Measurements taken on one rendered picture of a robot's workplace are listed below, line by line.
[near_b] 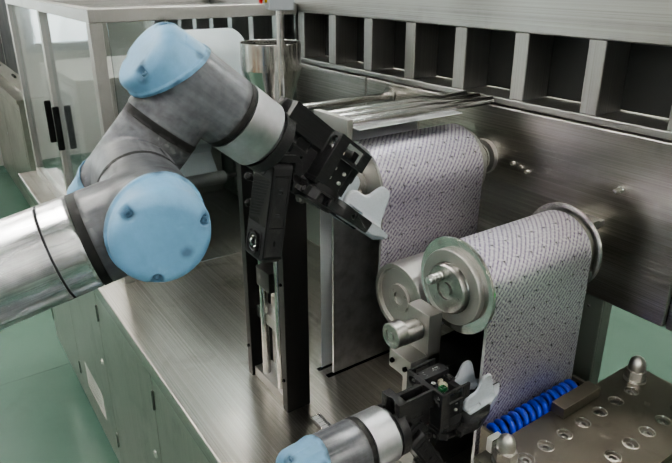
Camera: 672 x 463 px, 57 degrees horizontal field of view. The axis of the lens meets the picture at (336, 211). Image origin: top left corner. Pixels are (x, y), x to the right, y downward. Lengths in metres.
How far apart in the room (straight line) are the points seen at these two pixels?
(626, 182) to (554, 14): 0.31
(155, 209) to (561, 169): 0.85
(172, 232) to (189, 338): 1.03
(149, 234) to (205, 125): 0.18
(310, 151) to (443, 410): 0.40
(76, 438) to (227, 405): 1.52
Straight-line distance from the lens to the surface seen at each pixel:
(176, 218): 0.45
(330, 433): 0.80
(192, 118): 0.58
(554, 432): 1.04
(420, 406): 0.86
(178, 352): 1.43
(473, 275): 0.87
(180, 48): 0.57
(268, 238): 0.67
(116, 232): 0.45
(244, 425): 1.21
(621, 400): 1.14
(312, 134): 0.67
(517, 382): 1.04
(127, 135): 0.59
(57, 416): 2.86
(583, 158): 1.14
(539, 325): 1.02
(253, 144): 0.61
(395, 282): 1.03
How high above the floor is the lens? 1.68
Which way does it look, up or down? 21 degrees down
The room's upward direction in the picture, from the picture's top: straight up
